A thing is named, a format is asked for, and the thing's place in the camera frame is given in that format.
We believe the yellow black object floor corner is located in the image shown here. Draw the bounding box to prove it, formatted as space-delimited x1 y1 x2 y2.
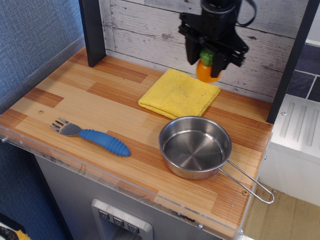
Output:
0 226 31 240

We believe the dark frame post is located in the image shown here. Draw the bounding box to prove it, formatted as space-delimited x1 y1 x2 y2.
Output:
78 0 106 67
266 0 320 124

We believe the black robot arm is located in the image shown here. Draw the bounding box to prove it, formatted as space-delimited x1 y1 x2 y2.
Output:
178 0 249 83

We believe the yellow folded towel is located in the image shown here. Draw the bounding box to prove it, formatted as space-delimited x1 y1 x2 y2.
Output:
138 69 221 120

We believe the clear acrylic table edge guard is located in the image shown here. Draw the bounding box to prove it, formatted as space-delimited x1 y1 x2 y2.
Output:
0 127 244 240

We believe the blue handled metal fork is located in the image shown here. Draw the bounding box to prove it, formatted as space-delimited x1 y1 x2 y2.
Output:
50 117 131 157

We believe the orange toy carrot green top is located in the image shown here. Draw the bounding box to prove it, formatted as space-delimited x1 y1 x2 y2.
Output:
196 48 222 83

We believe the stainless steel pan wire handle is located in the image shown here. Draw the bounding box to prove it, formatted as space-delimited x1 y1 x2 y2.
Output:
158 116 275 204

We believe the silver dispenser button panel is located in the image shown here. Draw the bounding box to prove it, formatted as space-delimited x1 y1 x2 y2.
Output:
91 198 154 240

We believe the white ribbed side unit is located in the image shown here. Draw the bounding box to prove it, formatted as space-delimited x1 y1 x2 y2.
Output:
258 94 320 205

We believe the dark left frame post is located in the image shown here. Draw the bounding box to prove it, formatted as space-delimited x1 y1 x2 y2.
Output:
78 0 106 67

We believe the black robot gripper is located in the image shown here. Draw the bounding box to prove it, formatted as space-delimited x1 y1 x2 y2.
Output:
178 3 249 78

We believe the dark right frame post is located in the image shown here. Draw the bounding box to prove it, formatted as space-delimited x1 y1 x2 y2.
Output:
266 0 320 124

